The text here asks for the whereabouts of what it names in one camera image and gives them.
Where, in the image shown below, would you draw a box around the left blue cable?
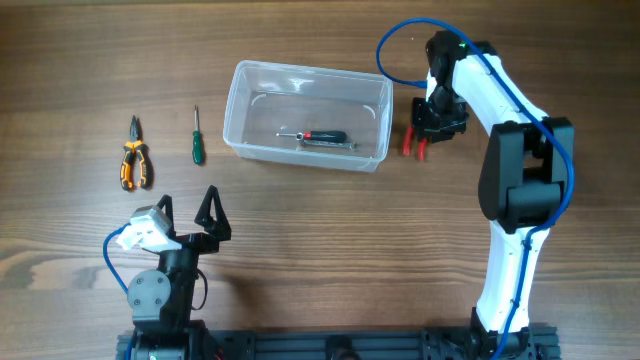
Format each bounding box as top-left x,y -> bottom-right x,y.
102,223 -> 132,296

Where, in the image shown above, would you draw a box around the silver L socket wrench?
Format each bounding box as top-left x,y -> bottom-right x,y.
297,139 -> 357,150

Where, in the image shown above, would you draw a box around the clear plastic container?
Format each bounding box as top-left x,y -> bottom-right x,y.
223,60 -> 393,172

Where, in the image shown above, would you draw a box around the black red screwdriver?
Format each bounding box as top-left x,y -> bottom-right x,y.
277,130 -> 348,143

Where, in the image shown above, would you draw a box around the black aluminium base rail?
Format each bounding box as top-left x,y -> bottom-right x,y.
115,326 -> 562,360

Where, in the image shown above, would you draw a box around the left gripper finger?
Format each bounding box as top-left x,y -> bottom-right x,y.
157,195 -> 174,235
194,185 -> 232,241

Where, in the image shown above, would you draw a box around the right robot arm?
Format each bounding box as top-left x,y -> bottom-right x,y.
403,30 -> 574,359

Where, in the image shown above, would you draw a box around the orange black pliers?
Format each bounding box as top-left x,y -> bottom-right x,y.
119,115 -> 153,191

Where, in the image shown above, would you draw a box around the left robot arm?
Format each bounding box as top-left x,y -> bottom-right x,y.
116,185 -> 231,360

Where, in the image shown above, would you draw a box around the green handled screwdriver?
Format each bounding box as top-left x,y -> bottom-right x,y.
192,105 -> 204,165

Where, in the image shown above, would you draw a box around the red handled wire cutters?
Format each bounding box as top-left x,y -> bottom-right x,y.
402,126 -> 429,161

